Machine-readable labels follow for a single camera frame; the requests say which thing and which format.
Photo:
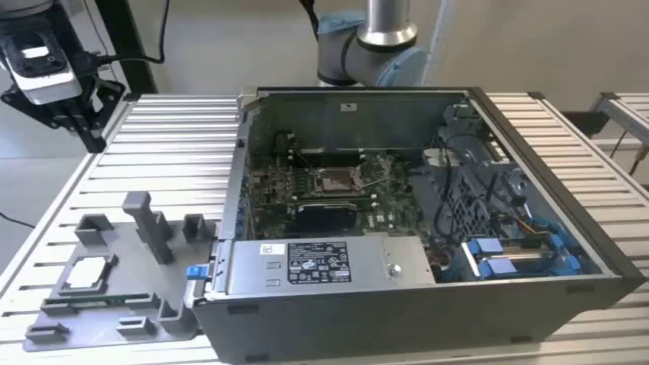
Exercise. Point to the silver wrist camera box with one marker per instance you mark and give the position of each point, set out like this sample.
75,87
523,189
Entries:
48,83

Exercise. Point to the grey plastic parts rack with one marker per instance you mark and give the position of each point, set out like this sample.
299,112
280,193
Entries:
121,287

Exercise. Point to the grey metal drive cage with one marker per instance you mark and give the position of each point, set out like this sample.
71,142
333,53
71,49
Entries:
467,159

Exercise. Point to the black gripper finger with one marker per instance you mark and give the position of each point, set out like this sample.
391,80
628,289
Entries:
93,137
31,112

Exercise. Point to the CPU socket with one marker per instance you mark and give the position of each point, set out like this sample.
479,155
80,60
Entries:
337,182

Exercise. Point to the thin metal locking lever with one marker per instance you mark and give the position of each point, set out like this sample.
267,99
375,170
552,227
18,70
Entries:
307,159

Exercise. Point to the green RAM stick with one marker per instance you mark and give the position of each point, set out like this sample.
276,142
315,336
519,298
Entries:
116,300

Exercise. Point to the hard disk in blue carrier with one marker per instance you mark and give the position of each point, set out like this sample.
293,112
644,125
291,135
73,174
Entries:
484,245
499,266

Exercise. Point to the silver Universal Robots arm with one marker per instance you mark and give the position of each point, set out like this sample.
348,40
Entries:
385,23

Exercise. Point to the white vertical pole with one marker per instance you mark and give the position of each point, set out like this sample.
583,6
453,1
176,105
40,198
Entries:
437,45

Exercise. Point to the silver power supply unit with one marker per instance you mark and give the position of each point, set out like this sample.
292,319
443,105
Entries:
405,252

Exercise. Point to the black open PC case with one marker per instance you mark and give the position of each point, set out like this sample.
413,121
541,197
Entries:
380,327

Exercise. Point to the silver square CPU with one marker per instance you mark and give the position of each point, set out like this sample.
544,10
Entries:
87,272

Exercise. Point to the neighbouring metal slat table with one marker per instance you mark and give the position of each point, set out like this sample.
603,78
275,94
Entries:
624,111

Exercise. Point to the black RAM slot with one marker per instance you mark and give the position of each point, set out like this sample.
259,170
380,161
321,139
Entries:
327,152
327,157

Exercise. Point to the green motherboard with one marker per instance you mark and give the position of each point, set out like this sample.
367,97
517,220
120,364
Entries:
397,213

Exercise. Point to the blue plastic case latch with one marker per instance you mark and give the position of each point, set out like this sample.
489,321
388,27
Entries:
196,273

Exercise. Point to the black vertical post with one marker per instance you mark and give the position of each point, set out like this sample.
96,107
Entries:
129,45

